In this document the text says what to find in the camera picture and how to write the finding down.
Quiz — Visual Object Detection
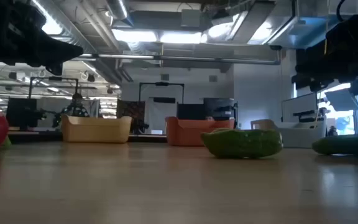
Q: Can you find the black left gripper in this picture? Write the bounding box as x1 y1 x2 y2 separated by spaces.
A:
0 0 85 76

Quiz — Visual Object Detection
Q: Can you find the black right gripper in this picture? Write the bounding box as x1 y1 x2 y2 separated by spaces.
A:
295 0 358 93

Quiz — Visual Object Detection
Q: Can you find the smooth dark green cucumber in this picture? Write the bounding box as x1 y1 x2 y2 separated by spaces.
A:
311 134 358 157

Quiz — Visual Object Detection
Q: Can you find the light green avocado toy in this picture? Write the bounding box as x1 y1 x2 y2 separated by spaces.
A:
201 128 284 160

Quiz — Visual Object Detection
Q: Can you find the grey tilted panel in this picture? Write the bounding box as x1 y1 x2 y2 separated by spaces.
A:
324 88 358 113

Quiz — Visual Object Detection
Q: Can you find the monitor with white screen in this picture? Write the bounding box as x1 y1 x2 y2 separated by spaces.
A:
280 91 319 123

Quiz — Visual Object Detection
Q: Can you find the white plastic basket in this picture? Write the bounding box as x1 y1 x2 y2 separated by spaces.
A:
250 118 328 149

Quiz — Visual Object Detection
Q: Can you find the ceiling light panel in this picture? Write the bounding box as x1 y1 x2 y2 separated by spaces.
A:
159 30 203 45
111 29 158 43

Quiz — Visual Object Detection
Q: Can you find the yellow plastic basket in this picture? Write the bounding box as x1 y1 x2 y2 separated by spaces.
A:
61 114 133 144

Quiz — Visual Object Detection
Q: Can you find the dark patterned cloth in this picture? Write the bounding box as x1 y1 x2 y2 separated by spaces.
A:
116 99 146 134

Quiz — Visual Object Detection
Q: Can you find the white backdrop sheet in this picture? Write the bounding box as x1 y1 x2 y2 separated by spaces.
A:
144 96 178 135

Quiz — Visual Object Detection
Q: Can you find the grey ceiling pipe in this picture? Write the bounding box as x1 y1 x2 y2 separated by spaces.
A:
79 53 282 66

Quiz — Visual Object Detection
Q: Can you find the grey ceiling box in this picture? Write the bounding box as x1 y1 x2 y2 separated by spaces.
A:
180 9 202 29

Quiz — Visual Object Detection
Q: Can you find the orange plastic basket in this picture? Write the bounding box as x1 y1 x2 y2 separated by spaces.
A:
165 116 236 147

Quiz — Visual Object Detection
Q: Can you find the blue-grey rectangular ceiling duct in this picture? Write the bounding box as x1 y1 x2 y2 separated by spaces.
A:
267 12 358 50

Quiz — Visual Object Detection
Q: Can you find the silver round ceiling duct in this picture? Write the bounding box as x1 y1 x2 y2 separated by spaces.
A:
106 0 129 20

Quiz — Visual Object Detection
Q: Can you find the black background rig frame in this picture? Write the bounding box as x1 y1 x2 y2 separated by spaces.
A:
139 82 185 103

